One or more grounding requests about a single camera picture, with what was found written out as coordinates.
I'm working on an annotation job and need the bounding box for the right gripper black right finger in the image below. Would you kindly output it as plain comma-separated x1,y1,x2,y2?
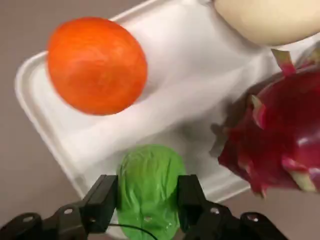
176,174,293,240

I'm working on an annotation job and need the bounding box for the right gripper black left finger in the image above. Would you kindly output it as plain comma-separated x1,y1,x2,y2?
0,174,119,240

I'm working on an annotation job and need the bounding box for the green apple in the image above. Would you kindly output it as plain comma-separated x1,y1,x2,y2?
116,143,187,240

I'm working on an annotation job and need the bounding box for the beige tray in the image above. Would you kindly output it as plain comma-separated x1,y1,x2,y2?
14,0,320,240

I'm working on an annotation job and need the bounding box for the orange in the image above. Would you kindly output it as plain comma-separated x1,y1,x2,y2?
46,16,148,116

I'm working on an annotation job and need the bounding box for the red dragon fruit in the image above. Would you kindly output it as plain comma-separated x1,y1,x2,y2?
209,47,320,200

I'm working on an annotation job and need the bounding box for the pale beige pear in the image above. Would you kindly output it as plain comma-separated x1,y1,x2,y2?
213,0,320,47

